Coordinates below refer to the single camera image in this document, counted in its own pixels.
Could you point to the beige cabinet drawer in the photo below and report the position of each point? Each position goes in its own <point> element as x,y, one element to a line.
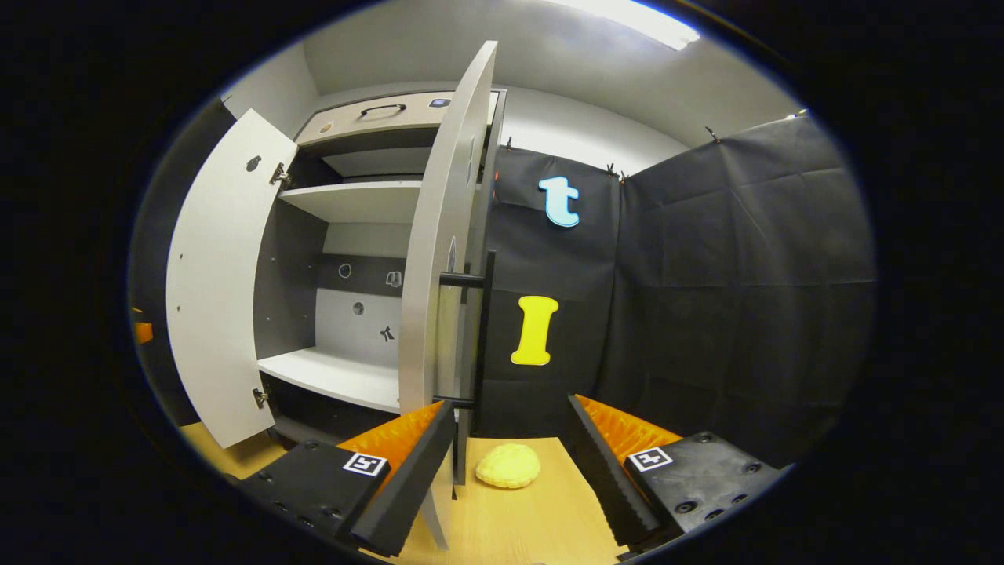
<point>345,118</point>

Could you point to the white and grey cabinet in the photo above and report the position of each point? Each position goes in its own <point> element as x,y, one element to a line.
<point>298,275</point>

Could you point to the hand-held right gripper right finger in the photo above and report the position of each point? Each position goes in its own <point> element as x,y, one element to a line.
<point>608,471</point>

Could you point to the white cabinet door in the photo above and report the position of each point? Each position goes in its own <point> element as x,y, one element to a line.
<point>439,196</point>
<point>220,275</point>

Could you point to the metal door hinge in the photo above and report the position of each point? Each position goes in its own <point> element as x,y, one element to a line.
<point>278,174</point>
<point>259,396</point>

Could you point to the white cabinet shelf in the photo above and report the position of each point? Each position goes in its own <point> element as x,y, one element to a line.
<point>361,200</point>

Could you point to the ceiling light panel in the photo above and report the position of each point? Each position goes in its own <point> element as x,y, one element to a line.
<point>635,17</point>

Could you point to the yellow round bun toy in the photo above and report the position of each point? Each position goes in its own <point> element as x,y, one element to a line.
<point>508,465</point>

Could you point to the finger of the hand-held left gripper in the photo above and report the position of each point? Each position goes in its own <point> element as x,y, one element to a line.
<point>143,331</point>

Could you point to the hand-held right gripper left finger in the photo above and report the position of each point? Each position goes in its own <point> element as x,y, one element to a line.
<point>408,463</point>

